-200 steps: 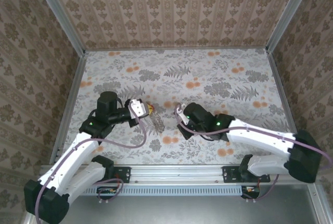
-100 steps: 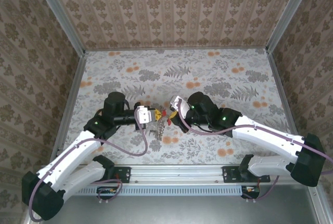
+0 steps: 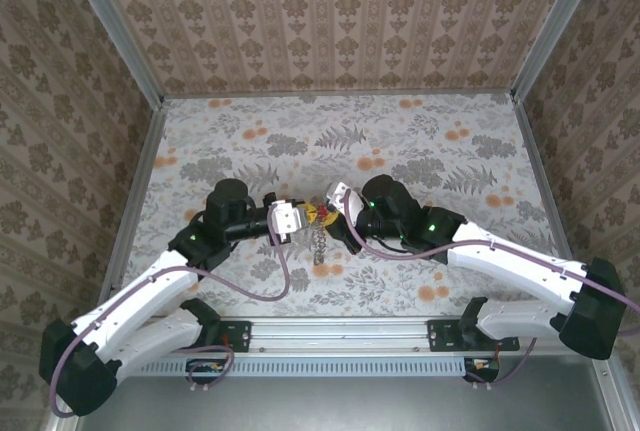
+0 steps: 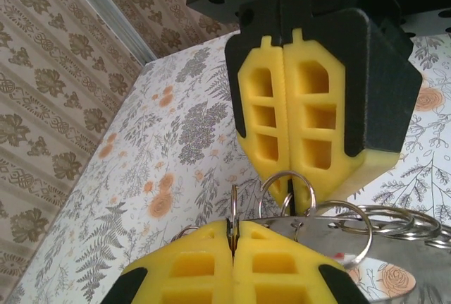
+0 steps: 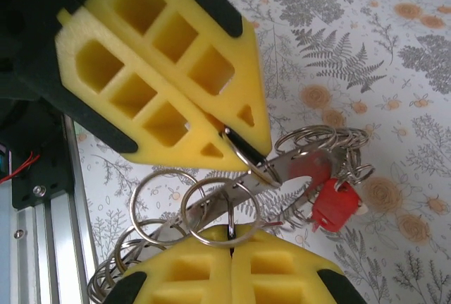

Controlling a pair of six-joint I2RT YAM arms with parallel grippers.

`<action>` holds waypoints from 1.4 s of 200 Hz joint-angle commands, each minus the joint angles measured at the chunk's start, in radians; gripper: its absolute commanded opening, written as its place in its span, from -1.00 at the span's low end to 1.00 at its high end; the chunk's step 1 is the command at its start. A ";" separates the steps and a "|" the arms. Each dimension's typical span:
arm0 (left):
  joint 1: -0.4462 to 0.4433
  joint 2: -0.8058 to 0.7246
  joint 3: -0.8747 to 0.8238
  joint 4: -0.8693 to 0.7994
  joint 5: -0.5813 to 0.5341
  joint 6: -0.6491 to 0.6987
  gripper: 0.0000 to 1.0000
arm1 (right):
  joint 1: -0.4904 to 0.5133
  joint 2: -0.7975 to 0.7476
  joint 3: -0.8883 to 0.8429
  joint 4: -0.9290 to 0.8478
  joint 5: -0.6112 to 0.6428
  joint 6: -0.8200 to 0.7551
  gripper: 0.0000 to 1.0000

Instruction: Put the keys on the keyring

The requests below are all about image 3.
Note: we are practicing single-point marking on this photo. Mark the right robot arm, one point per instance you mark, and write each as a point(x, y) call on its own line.
point(510, 261)

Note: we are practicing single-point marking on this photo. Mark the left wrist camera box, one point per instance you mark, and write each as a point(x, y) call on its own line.
point(287, 218)

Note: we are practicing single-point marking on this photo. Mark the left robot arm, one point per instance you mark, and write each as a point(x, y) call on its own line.
point(135, 301)

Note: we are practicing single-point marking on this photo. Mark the steel keyring disc with rings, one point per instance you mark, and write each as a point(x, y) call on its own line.
point(320, 246)

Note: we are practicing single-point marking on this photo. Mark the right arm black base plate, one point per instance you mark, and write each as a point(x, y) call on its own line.
point(442, 336)

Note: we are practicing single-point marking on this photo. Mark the aluminium table side rail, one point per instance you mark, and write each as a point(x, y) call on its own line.
point(545, 176)
point(142, 186)

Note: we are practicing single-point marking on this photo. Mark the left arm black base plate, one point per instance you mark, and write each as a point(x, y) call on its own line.
point(235, 336)

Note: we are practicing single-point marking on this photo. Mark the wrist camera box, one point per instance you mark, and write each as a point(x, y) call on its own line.
point(350, 201)
point(287, 218)

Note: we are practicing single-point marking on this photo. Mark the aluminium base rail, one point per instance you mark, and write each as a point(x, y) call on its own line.
point(340, 333)

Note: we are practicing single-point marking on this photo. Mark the grey metal panel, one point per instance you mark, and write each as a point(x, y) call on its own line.
point(325, 406)

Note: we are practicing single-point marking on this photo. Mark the aluminium table end rail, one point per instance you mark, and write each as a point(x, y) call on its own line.
point(340, 94)

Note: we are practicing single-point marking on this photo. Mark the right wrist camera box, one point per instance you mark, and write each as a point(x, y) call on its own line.
point(350, 201)

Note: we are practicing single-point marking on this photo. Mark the aluminium frame post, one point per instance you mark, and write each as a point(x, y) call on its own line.
point(560, 26)
point(112, 31)

